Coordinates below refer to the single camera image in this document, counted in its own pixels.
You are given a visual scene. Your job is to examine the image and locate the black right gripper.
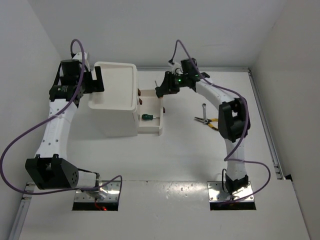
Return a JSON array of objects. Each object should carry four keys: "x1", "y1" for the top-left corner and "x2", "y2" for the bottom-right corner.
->
[{"x1": 157, "y1": 71, "x2": 188, "y2": 95}]

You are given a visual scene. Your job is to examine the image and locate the green handle screwdriver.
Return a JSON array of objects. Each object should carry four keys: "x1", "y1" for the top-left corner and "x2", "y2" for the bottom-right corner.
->
[{"x1": 141, "y1": 113, "x2": 160, "y2": 121}]

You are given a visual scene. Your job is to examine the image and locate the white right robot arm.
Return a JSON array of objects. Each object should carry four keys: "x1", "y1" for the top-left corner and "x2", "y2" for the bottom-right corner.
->
[{"x1": 155, "y1": 58, "x2": 250, "y2": 195}]

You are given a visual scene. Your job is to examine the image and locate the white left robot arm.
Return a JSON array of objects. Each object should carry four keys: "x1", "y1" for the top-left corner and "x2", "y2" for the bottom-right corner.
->
[{"x1": 25, "y1": 52, "x2": 108, "y2": 200}]

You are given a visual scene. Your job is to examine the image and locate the white drawer cabinet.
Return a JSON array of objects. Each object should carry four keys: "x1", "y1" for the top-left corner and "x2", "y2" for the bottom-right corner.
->
[{"x1": 88, "y1": 61, "x2": 139, "y2": 137}]

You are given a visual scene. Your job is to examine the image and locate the short silver wrench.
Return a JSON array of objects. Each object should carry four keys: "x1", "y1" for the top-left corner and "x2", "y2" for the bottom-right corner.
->
[{"x1": 202, "y1": 103, "x2": 208, "y2": 125}]

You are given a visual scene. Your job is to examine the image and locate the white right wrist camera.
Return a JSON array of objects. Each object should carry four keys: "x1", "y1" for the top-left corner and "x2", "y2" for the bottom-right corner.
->
[{"x1": 168, "y1": 61, "x2": 183, "y2": 75}]

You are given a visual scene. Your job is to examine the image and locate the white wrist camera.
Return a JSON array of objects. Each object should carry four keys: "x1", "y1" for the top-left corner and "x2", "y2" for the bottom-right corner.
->
[
  {"x1": 168, "y1": 61, "x2": 183, "y2": 75},
  {"x1": 72, "y1": 51, "x2": 91, "y2": 67}
]

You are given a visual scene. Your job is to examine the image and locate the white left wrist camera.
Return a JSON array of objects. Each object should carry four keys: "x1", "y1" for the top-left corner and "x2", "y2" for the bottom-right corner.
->
[{"x1": 72, "y1": 51, "x2": 91, "y2": 67}]

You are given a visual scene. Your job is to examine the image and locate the yellow handle pliers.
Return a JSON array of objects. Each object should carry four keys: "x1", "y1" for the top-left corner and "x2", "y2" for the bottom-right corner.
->
[{"x1": 194, "y1": 117, "x2": 219, "y2": 132}]

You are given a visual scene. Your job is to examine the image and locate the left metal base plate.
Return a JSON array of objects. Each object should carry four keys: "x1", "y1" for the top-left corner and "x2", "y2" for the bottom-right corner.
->
[{"x1": 74, "y1": 180, "x2": 122, "y2": 204}]

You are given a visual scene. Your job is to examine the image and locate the metal base plate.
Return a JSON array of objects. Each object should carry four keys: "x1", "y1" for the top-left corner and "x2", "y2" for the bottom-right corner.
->
[
  {"x1": 74, "y1": 180, "x2": 122, "y2": 204},
  {"x1": 207, "y1": 181, "x2": 256, "y2": 204}
]

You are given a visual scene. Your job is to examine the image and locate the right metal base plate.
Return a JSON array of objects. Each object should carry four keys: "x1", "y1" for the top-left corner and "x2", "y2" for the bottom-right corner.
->
[{"x1": 207, "y1": 181, "x2": 256, "y2": 204}]

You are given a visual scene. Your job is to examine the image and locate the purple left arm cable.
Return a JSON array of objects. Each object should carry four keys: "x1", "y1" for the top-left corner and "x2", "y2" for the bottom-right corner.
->
[{"x1": 0, "y1": 38, "x2": 123, "y2": 196}]

